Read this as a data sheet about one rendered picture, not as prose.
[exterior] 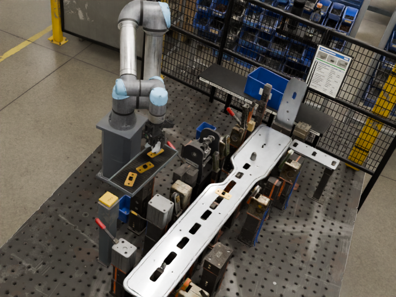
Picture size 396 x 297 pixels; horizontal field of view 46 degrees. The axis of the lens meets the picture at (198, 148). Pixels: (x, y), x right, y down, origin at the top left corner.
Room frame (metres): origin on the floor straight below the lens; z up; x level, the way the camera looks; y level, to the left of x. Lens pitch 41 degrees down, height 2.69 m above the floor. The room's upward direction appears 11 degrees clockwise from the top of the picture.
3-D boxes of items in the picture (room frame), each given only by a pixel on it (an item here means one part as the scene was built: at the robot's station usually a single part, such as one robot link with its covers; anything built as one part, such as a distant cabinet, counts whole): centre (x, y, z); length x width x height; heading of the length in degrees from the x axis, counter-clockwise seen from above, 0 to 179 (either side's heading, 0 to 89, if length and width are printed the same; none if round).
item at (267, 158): (1.59, -0.17, 1.00); 1.38 x 0.22 x 0.02; 156
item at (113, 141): (1.89, 0.42, 0.90); 0.21 x 0.21 x 0.40; 74
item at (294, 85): (2.27, -0.48, 1.17); 0.12 x 0.01 x 0.34; 66
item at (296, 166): (1.90, -0.53, 0.87); 0.12 x 0.09 x 0.35; 66
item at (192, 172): (1.66, 0.02, 0.89); 0.13 x 0.11 x 0.38; 66
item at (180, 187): (1.53, 0.04, 0.89); 0.13 x 0.11 x 0.38; 66
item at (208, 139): (1.79, -0.02, 0.94); 0.18 x 0.13 x 0.49; 156
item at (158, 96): (1.63, 0.21, 1.48); 0.09 x 0.08 x 0.11; 16
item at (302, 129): (2.23, -0.59, 0.88); 0.08 x 0.08 x 0.36; 66
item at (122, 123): (1.89, 0.42, 1.15); 0.15 x 0.15 x 0.10
